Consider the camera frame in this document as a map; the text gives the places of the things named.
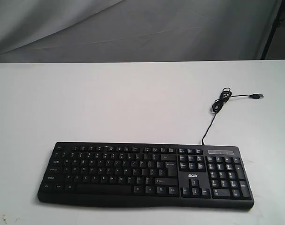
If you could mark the grey backdrop cloth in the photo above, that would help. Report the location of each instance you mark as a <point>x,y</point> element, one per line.
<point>44,31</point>

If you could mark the black acer keyboard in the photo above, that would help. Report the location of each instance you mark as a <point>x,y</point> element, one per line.
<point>145,175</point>

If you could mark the black metal stand pole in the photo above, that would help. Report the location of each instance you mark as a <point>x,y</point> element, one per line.
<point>275,45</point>

